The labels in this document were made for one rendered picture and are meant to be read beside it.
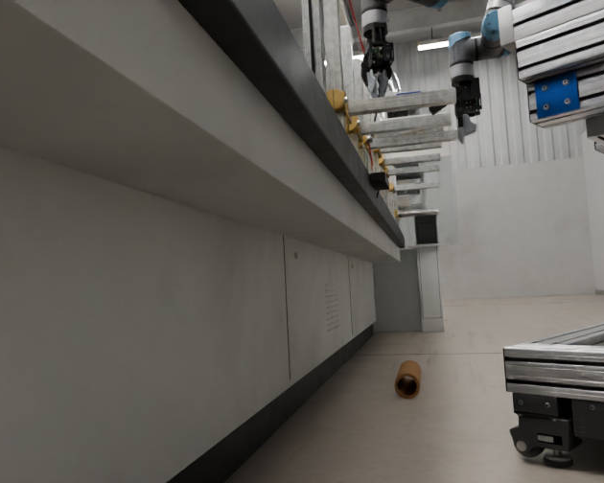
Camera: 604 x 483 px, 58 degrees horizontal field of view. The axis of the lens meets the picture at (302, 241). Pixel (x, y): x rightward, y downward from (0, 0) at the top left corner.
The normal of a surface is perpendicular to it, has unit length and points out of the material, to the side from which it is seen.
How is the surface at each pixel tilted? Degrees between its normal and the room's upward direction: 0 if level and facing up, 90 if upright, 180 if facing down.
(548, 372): 90
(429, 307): 90
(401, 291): 90
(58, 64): 180
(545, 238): 90
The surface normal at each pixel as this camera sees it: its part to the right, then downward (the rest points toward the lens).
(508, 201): -0.27, -0.07
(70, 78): 0.05, 1.00
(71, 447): 0.97, -0.07
